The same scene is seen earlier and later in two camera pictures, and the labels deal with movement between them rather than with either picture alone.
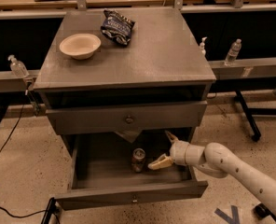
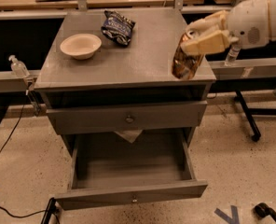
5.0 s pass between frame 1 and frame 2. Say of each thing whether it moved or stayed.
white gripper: moved
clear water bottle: stayed
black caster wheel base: stayed
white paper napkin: stayed
